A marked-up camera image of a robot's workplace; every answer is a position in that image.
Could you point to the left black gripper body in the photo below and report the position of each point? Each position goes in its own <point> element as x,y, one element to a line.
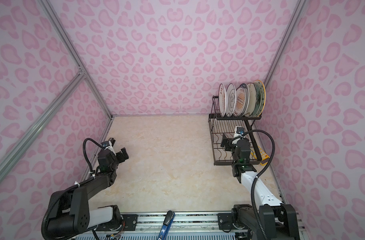
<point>120,158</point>

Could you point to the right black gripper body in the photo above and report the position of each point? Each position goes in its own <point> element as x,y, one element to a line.
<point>229,146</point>

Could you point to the large orange sunburst plate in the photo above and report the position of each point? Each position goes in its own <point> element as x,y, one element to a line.
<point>222,100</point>

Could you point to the white plate grey cloud outline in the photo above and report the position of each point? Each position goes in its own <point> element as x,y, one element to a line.
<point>230,93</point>

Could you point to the small orange sunburst plate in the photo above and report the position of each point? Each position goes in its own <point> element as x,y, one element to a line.
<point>239,101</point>

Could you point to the cream floral branch plate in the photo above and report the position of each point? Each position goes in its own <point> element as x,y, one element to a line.
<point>252,99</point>

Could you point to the green rim lettered plate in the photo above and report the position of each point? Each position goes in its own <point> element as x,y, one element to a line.
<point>246,88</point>

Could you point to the star and cat plate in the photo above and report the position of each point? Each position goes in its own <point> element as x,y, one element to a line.
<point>262,95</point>

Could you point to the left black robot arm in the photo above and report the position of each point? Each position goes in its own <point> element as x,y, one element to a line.
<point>69,213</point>

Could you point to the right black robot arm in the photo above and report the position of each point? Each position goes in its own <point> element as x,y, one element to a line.
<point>266,217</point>

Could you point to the yellow black object behind rack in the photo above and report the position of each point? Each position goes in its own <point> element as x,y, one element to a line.
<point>262,159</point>

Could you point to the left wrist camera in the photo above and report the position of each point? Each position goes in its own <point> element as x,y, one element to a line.
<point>108,145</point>

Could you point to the black wire dish rack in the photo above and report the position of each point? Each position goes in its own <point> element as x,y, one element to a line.
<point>222,128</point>

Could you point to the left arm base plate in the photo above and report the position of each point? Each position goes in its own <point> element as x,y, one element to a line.
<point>126,222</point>

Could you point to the blue handled tool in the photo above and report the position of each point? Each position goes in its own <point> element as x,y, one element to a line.
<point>167,223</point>

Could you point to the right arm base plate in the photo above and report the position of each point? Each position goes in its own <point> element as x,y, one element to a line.
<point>225,222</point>

